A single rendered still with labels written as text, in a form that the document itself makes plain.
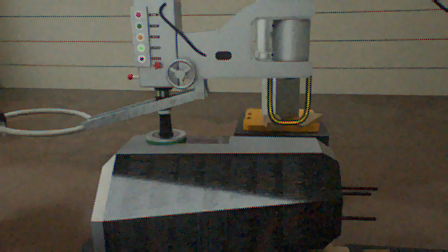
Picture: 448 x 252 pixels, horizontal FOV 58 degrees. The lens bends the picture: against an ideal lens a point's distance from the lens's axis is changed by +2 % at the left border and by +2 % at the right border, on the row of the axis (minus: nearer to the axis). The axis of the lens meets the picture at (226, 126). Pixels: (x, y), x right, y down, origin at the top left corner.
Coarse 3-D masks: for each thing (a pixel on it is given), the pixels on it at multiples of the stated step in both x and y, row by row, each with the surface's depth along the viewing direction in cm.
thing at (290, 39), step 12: (276, 24) 194; (288, 24) 190; (300, 24) 191; (276, 36) 196; (288, 36) 192; (300, 36) 192; (276, 48) 197; (288, 48) 193; (300, 48) 194; (276, 60) 200; (288, 60) 196; (300, 60) 197
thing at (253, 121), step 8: (248, 112) 290; (256, 112) 291; (248, 120) 269; (256, 120) 269; (248, 128) 258; (256, 128) 257; (264, 128) 257; (288, 128) 255; (296, 128) 254; (304, 128) 254; (312, 128) 253
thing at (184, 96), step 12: (204, 84) 214; (180, 96) 205; (192, 96) 205; (120, 108) 219; (132, 108) 208; (144, 108) 207; (156, 108) 207; (96, 120) 210; (108, 120) 210; (120, 120) 210
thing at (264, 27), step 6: (258, 24) 256; (264, 24) 251; (270, 24) 232; (258, 30) 257; (264, 30) 252; (270, 30) 231; (258, 36) 258; (264, 36) 253; (270, 36) 217; (258, 42) 259; (264, 42) 254; (270, 42) 231; (258, 48) 260; (264, 48) 255; (270, 48) 230
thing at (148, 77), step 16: (144, 0) 189; (160, 0) 188; (176, 0) 200; (176, 16) 193; (160, 32) 192; (176, 32) 193; (176, 48) 194; (176, 64) 196; (144, 80) 198; (160, 80) 198; (176, 80) 198
